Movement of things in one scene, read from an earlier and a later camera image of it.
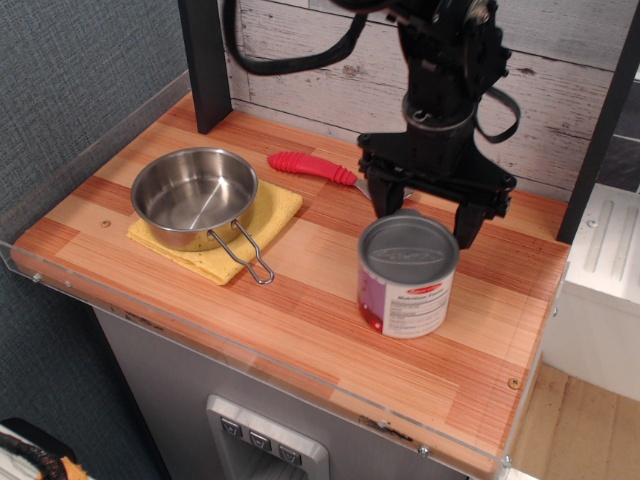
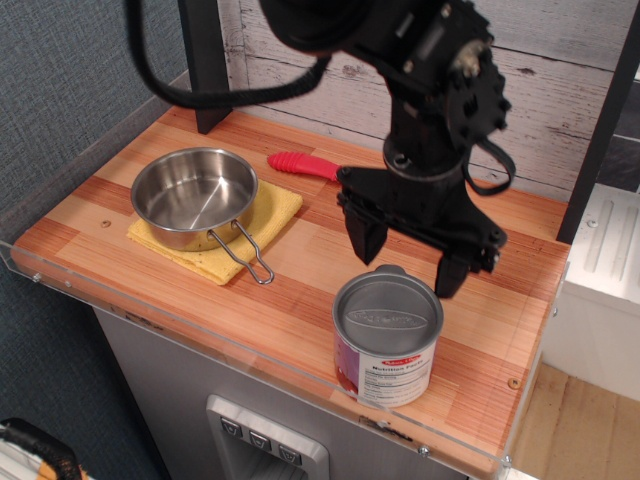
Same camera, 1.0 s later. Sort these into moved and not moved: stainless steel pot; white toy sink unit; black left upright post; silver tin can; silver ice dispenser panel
Moved: silver tin can
Not moved: black left upright post; stainless steel pot; silver ice dispenser panel; white toy sink unit
